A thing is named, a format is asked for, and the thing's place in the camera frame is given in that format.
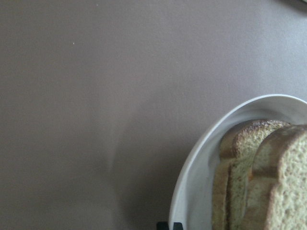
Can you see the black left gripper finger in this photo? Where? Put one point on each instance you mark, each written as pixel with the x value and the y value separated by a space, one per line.
pixel 163 225

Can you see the white round plate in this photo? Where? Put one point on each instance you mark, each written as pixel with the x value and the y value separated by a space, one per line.
pixel 192 198

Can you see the toast slice with fried egg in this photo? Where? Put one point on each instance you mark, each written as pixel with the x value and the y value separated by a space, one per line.
pixel 236 152

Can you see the toast bread slice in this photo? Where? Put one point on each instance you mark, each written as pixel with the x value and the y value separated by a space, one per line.
pixel 277 193

